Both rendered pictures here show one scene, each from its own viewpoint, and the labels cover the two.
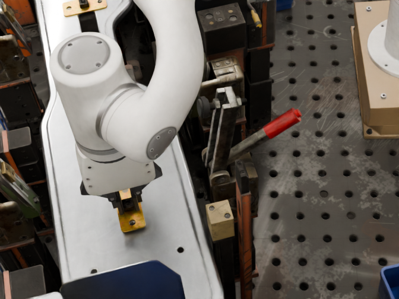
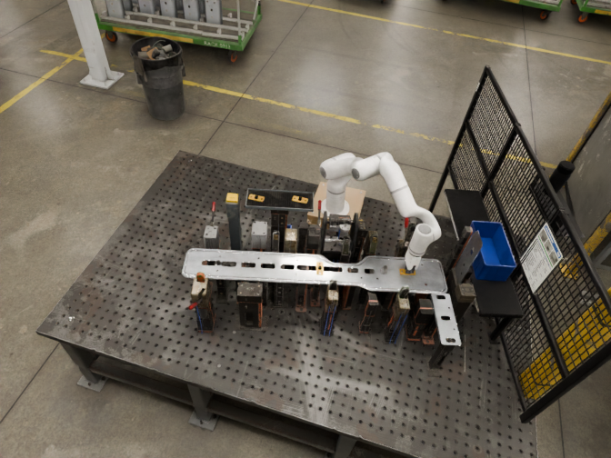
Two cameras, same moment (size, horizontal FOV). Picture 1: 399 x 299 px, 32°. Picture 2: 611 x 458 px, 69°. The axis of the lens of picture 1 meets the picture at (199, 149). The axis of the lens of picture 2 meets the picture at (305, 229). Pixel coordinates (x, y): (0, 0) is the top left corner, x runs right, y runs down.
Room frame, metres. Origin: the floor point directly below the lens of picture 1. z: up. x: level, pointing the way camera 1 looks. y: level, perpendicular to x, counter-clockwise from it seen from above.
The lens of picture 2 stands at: (1.00, 1.59, 2.87)
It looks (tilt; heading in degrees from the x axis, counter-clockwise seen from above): 48 degrees down; 275
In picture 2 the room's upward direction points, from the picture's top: 6 degrees clockwise
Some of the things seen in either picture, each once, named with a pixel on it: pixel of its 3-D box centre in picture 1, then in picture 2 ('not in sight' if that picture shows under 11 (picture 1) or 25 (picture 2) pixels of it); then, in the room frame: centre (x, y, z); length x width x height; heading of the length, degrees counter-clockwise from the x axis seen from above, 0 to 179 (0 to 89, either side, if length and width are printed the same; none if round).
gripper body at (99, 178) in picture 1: (114, 158); (414, 256); (0.56, 0.12, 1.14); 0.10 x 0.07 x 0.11; 98
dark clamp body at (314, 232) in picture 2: not in sight; (312, 252); (1.08, 0.00, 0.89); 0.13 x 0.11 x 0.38; 98
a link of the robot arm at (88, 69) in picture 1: (97, 92); (422, 237); (0.56, 0.11, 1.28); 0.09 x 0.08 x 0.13; 42
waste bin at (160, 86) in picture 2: not in sight; (162, 81); (2.97, -2.34, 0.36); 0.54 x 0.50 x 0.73; 83
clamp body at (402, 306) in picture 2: (16, 248); (395, 318); (0.59, 0.33, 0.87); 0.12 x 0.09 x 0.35; 98
